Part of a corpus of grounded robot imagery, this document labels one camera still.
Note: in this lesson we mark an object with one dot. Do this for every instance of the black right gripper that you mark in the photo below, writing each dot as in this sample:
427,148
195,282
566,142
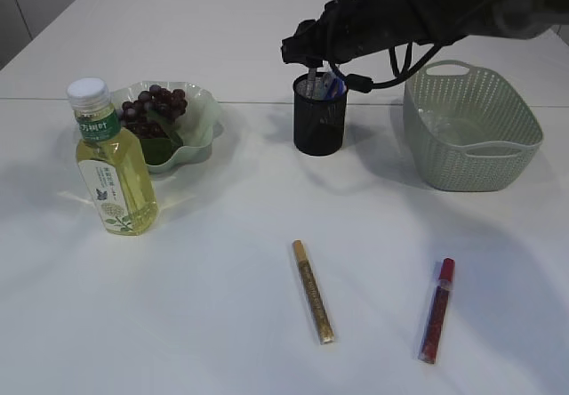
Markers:
345,31

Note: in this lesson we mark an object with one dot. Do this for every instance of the blue scissors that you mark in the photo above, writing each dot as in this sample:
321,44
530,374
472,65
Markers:
337,89

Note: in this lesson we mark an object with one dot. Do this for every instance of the silver glitter glue pen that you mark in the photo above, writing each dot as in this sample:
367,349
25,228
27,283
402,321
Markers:
310,83

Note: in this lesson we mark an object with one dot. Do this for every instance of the clear plastic sheet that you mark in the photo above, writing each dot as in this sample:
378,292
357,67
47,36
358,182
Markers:
437,125

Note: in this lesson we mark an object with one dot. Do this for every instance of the purple grape bunch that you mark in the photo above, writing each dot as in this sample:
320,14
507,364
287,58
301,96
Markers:
152,117

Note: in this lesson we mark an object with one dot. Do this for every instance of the jasmine tea bottle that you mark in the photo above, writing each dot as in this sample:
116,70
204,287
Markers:
111,161

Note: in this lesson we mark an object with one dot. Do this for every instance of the red glitter glue pen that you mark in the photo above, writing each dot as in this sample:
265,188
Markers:
436,318

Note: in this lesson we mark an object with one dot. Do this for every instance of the clear plastic ruler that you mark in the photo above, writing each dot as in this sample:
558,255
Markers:
327,80

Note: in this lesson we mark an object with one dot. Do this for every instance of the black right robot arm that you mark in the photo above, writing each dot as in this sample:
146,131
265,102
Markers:
448,21

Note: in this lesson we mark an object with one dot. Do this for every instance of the black mesh pen holder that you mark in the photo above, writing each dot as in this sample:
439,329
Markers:
318,125

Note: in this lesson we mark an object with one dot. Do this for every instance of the green woven plastic basket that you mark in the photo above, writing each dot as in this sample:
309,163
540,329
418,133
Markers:
495,134

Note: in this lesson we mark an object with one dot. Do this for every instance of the green wavy plate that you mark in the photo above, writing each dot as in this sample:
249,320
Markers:
191,135

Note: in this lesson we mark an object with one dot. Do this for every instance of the gold glitter glue pen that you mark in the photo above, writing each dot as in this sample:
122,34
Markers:
323,325

